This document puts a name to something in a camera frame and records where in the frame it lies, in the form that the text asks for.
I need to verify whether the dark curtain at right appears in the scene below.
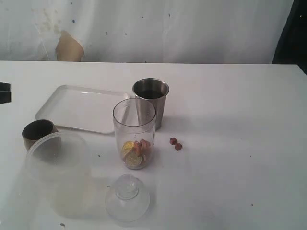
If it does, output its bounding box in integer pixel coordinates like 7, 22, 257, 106
272, 0, 307, 73

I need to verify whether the red cube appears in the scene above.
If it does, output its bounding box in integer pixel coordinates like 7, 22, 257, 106
175, 143, 182, 151
170, 138, 177, 145

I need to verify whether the white rectangular plastic tray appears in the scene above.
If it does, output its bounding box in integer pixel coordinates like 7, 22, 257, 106
35, 85, 130, 134

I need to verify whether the red cube upper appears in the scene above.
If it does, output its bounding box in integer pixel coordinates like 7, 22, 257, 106
170, 138, 177, 145

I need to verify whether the small brown gold cup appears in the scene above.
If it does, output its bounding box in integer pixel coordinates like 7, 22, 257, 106
22, 119, 58, 151

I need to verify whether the clear plastic shaker lid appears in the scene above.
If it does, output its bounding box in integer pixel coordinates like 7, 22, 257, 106
105, 174, 150, 222

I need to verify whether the large translucent plastic container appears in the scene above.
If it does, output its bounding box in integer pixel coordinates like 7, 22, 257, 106
25, 132, 92, 218

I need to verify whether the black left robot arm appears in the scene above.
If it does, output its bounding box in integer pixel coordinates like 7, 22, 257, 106
0, 82, 12, 104

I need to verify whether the stainless steel cup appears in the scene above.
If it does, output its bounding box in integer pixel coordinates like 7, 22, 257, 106
132, 78, 169, 130

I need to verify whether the red cube lower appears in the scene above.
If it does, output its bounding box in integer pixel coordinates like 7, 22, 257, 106
175, 143, 182, 151

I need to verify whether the clear plastic shaker tumbler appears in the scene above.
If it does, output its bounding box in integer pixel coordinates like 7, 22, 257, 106
113, 98, 156, 170

